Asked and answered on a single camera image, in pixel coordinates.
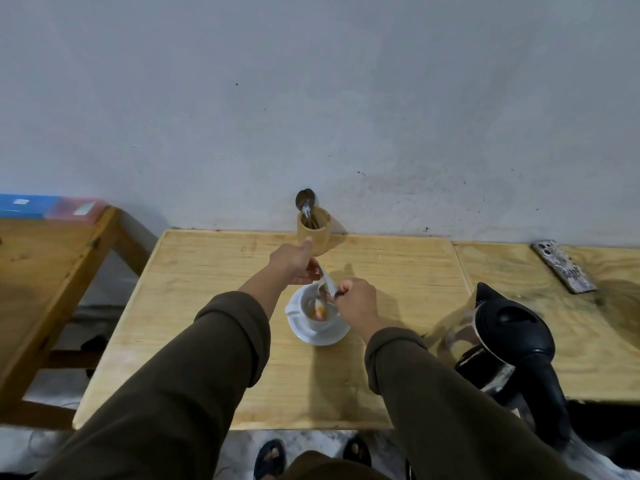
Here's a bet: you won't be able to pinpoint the dark wooden table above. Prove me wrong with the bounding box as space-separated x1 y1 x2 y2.
0 207 154 431

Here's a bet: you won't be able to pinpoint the phone with patterned case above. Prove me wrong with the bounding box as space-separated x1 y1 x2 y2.
531 240 599 295

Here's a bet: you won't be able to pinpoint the pink plastic box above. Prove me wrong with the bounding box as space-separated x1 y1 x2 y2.
44 197 109 225

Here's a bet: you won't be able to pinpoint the person's brown trousers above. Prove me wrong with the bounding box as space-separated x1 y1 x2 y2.
277 451 392 480

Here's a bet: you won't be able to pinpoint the small black object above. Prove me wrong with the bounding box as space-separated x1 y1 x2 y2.
80 335 109 379

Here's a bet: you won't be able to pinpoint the metal spoon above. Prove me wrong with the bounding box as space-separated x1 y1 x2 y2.
295 189 317 228

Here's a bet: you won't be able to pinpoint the white paper sachet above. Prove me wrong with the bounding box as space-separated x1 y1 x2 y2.
318 265 338 298

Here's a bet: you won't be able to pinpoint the black glass electric kettle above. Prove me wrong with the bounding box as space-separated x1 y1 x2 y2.
425 282 574 450

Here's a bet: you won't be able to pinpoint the blue plastic box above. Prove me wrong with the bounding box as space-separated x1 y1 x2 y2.
0 194 64 220

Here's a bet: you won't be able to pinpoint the white saucer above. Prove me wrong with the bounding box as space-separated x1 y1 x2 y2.
288 315 351 347

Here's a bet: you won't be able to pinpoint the person's left forearm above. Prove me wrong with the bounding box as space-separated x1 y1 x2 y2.
34 260 297 480

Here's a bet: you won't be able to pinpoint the round wooden cutlery holder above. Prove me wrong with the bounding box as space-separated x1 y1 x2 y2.
297 207 332 257

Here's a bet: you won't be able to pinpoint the person's left hand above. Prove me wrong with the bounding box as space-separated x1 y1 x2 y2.
270 237 321 287

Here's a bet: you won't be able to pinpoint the person's right hand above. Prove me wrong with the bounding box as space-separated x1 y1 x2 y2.
333 277 384 343

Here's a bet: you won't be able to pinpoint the person's right forearm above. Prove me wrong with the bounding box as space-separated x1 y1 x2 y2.
358 322 578 480

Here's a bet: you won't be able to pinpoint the person's sandalled foot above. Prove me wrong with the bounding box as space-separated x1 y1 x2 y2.
343 436 373 468
253 439 287 480

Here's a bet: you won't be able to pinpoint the person's right sandalled foot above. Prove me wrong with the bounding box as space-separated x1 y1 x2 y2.
343 436 373 468

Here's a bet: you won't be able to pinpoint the metal teaspoon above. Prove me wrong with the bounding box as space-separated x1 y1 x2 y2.
315 288 347 315

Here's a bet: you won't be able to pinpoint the person's left sandalled foot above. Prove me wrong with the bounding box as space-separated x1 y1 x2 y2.
253 439 287 480

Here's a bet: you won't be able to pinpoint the white ceramic cup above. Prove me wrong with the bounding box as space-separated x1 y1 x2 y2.
285 283 342 336

